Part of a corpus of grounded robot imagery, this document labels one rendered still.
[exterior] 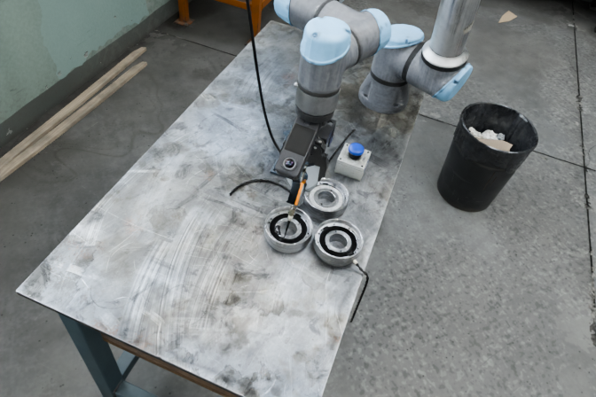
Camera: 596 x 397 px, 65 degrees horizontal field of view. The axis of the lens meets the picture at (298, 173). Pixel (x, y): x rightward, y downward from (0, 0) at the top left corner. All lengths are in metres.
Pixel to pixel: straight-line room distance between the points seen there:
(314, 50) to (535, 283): 1.74
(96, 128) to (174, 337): 1.77
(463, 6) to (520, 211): 1.53
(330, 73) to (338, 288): 0.45
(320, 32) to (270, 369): 0.58
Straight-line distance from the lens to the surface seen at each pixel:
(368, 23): 0.84
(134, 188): 1.15
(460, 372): 1.93
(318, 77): 0.77
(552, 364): 2.12
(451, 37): 1.22
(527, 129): 2.32
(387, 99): 1.40
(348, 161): 1.17
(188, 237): 1.05
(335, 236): 1.05
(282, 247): 1.00
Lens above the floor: 1.65
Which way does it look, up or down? 46 degrees down
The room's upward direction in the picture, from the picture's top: 9 degrees clockwise
